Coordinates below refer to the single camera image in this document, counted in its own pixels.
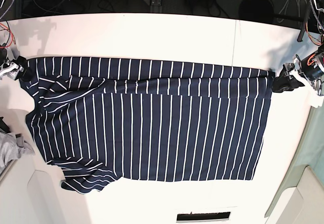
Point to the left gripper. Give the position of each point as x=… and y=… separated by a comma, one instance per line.
x=300, y=73

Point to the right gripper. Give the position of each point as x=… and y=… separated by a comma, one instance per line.
x=16, y=68

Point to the navy white striped t-shirt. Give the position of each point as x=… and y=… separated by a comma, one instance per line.
x=101, y=119

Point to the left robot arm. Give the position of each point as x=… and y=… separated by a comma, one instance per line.
x=314, y=8

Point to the grey cloth pile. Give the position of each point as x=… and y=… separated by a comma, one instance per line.
x=13, y=146

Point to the green fabric at right edge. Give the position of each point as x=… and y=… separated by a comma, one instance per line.
x=309, y=152

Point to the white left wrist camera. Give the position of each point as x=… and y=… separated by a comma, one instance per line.
x=314, y=100

